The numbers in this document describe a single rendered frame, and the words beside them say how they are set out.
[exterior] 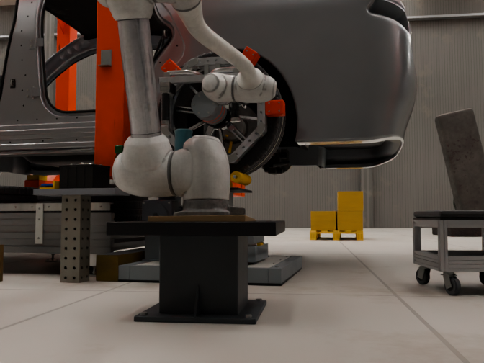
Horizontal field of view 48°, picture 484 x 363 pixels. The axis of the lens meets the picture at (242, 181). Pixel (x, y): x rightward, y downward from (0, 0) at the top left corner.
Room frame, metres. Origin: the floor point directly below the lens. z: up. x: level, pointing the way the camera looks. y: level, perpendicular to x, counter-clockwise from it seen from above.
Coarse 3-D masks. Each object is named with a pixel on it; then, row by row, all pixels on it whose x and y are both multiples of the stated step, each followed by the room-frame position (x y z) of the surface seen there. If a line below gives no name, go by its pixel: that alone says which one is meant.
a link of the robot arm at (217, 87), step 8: (208, 80) 2.07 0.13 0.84; (216, 80) 2.06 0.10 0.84; (224, 80) 2.08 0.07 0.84; (232, 80) 2.09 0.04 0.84; (208, 88) 2.07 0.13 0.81; (216, 88) 2.06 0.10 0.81; (224, 88) 2.08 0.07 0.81; (232, 88) 2.09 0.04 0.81; (208, 96) 2.10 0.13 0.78; (216, 96) 2.09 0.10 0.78; (224, 96) 2.11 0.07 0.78; (232, 96) 2.11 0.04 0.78
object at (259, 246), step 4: (248, 244) 2.76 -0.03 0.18; (252, 244) 2.76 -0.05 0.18; (256, 244) 2.76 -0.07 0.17; (260, 244) 2.82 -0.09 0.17; (264, 244) 2.93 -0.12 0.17; (248, 248) 2.69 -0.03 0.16; (252, 248) 2.68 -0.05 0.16; (256, 248) 2.71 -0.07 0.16; (260, 248) 2.81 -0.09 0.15; (264, 248) 2.93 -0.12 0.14; (248, 252) 2.69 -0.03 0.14; (252, 252) 2.68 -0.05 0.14; (256, 252) 2.71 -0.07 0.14; (260, 252) 2.81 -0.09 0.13; (264, 252) 2.92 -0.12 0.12; (248, 256) 2.69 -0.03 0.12; (252, 256) 2.68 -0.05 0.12; (256, 256) 2.71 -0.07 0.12; (260, 256) 2.80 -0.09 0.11; (264, 256) 2.92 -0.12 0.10; (248, 260) 2.69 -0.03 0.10; (252, 260) 2.68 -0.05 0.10; (256, 260) 2.71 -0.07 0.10
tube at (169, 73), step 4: (204, 64) 2.71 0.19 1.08; (208, 64) 2.71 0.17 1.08; (204, 68) 2.71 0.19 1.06; (208, 68) 2.71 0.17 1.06; (164, 72) 2.56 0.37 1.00; (168, 72) 2.56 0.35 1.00; (172, 72) 2.56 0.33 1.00; (176, 72) 2.55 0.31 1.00; (180, 72) 2.55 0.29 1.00; (184, 72) 2.55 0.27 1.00; (188, 72) 2.55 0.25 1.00; (192, 72) 2.56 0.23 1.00; (196, 72) 2.57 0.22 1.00; (204, 72) 2.71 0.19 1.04; (208, 72) 2.71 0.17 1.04; (164, 76) 2.56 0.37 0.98; (168, 76) 2.56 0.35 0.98
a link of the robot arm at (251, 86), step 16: (192, 16) 1.74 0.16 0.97; (192, 32) 1.83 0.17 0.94; (208, 32) 1.85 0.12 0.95; (208, 48) 1.90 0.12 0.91; (224, 48) 1.90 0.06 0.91; (240, 64) 1.96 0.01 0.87; (240, 80) 2.05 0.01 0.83; (256, 80) 2.04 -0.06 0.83; (272, 80) 2.07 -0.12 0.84; (240, 96) 2.10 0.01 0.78; (256, 96) 2.07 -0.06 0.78; (272, 96) 2.09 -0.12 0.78
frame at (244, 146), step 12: (192, 60) 2.73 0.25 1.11; (204, 60) 2.72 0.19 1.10; (216, 60) 2.75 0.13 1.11; (180, 84) 2.79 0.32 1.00; (264, 108) 2.65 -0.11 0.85; (264, 120) 2.65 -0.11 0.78; (168, 132) 2.76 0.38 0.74; (252, 132) 2.66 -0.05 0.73; (264, 132) 2.67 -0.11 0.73; (252, 144) 2.68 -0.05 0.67; (228, 156) 2.69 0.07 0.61; (240, 156) 2.68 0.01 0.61
